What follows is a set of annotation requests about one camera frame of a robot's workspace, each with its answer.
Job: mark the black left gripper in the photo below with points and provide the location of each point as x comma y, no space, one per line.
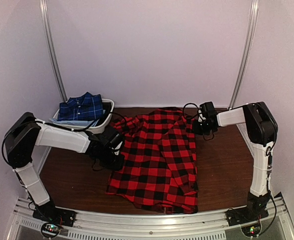
118,166

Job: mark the circuit board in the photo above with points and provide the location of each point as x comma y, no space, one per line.
251,230
50,230

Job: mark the blue plaid shirt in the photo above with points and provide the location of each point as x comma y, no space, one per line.
87,107

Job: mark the white plastic basin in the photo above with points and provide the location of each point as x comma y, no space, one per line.
108,107

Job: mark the aluminium frame post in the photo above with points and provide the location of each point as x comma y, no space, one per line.
251,29
51,49

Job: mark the left aluminium frame post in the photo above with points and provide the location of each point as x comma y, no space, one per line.
51,49

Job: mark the aluminium front rail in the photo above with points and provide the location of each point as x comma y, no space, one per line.
208,225

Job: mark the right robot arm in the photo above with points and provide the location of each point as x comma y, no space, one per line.
262,130

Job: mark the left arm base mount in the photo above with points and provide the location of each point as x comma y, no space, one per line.
48,212

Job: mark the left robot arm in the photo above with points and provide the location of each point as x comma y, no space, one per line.
28,132

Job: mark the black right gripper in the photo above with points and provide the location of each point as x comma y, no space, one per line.
195,128

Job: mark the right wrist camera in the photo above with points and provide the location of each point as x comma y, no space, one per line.
208,110

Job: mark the right circuit board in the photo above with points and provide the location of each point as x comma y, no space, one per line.
251,230

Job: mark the right aluminium frame post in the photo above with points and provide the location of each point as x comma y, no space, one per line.
251,29

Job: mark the left circuit board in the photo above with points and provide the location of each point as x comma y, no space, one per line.
50,230

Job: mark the red black plaid shirt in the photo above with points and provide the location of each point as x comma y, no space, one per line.
159,172

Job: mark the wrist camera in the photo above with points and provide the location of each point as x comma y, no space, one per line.
112,140
208,110

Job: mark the light blue shirt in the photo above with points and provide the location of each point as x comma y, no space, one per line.
79,123

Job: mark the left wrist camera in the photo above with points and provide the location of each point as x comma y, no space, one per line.
112,140

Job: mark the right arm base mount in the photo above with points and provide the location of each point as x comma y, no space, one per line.
255,209

